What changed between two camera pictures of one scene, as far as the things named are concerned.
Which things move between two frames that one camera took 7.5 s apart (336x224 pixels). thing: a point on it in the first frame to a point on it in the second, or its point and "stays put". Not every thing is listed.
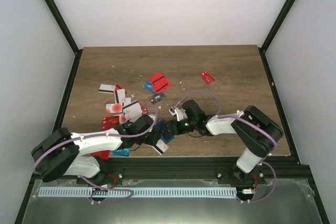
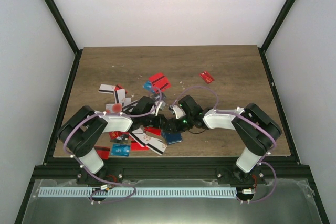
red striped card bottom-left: x=104 y=155 stays put
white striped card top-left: x=107 y=88 stays put
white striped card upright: x=119 y=96 stays put
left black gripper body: x=150 y=141 to x=147 y=123
